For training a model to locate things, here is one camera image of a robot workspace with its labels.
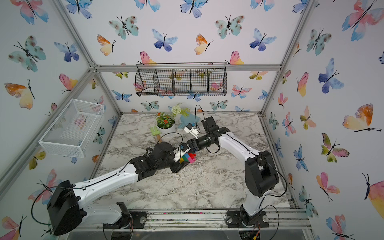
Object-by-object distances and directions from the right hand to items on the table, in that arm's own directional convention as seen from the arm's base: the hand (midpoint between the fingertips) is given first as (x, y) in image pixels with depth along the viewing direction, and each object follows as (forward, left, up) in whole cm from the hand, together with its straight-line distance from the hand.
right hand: (186, 149), depth 78 cm
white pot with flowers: (+21, +15, -5) cm, 26 cm away
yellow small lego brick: (-10, +1, +7) cm, 12 cm away
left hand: (-3, 0, -2) cm, 4 cm away
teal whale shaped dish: (+36, +6, -19) cm, 41 cm away
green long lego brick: (-5, 0, -1) cm, 5 cm away
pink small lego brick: (-5, -3, -2) cm, 7 cm away
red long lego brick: (-4, -3, 0) cm, 5 cm away
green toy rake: (+25, +26, -20) cm, 41 cm away
